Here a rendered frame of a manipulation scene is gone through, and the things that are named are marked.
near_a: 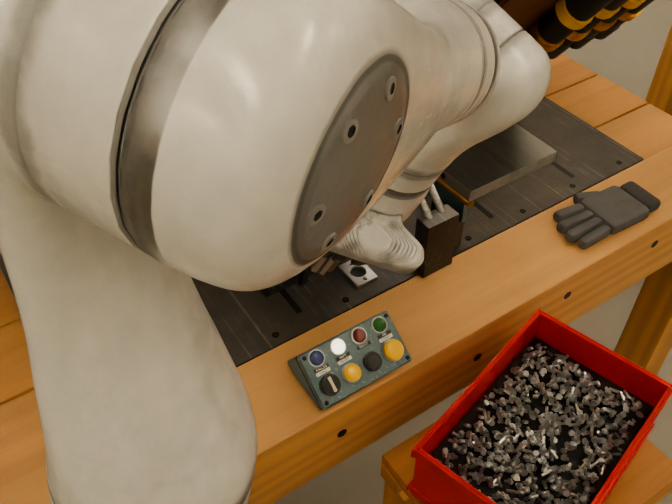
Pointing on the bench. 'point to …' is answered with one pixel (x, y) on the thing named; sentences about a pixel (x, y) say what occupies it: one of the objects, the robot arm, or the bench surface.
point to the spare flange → (358, 277)
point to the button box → (310, 376)
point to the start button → (393, 349)
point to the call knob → (330, 384)
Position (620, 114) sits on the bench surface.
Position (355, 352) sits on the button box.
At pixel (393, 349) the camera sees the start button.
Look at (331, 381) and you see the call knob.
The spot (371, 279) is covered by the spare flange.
